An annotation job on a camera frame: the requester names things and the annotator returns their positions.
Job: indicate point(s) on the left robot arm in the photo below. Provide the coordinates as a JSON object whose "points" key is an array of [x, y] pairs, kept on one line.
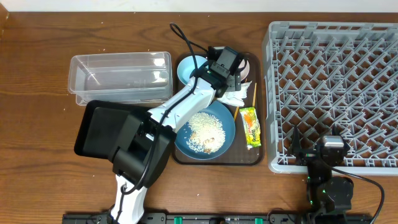
{"points": [[133, 176]]}

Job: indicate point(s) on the green snack wrapper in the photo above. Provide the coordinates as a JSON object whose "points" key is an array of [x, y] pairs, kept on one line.
{"points": [[252, 127]]}

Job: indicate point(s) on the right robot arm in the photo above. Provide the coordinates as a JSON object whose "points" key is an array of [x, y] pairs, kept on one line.
{"points": [[329, 196]]}

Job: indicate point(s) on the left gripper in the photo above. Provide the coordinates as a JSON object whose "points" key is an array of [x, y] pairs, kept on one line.
{"points": [[236, 84]]}

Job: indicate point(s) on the clear plastic waste bin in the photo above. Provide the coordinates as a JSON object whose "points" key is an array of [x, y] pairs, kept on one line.
{"points": [[135, 77]]}

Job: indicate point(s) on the grey dishwasher rack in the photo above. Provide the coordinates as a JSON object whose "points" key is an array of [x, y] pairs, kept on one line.
{"points": [[325, 75]]}

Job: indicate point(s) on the light blue bowl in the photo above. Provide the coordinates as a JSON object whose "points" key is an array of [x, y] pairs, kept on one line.
{"points": [[187, 66]]}

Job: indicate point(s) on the pink bowl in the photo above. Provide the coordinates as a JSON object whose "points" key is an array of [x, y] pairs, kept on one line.
{"points": [[245, 70]]}

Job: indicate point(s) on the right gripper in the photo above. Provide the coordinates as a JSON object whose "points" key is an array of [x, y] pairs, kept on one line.
{"points": [[306, 155]]}

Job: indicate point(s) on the white napkin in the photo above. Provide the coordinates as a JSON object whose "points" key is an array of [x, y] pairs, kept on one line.
{"points": [[235, 98]]}

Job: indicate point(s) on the brown serving tray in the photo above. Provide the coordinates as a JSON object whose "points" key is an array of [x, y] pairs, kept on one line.
{"points": [[238, 153]]}

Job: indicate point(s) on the left wooden chopstick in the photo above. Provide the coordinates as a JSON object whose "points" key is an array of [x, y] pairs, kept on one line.
{"points": [[236, 112]]}

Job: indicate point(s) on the black plastic tray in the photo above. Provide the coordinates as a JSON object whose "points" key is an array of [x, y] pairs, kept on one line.
{"points": [[100, 127]]}

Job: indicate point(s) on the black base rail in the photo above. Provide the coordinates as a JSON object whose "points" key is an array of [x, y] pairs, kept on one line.
{"points": [[162, 218]]}

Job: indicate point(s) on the pile of white rice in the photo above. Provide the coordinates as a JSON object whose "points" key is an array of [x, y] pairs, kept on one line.
{"points": [[207, 134]]}

